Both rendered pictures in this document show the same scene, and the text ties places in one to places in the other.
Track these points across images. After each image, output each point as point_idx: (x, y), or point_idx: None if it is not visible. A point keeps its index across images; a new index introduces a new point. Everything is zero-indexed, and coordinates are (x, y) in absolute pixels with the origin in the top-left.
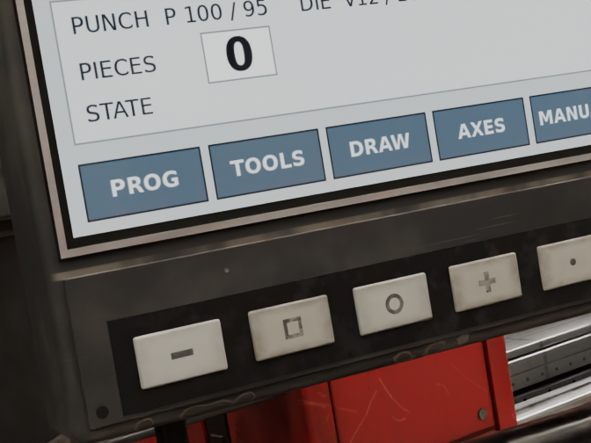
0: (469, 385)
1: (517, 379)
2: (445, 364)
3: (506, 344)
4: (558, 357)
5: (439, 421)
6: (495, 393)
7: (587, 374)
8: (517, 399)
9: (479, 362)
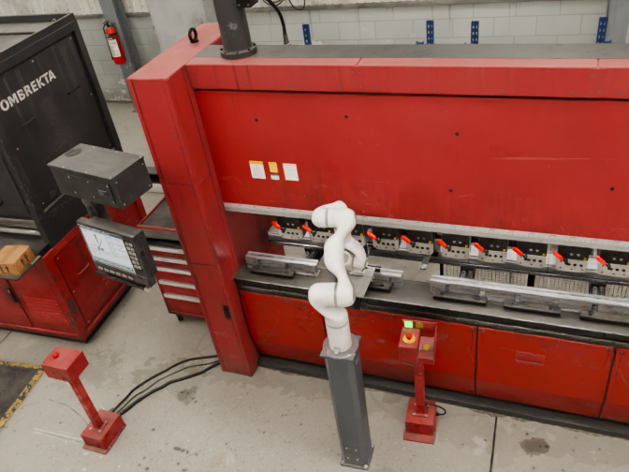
0: (211, 259)
1: (320, 243)
2: (206, 256)
3: None
4: None
5: (205, 261)
6: (215, 262)
7: (344, 250)
8: (320, 247)
9: (212, 258)
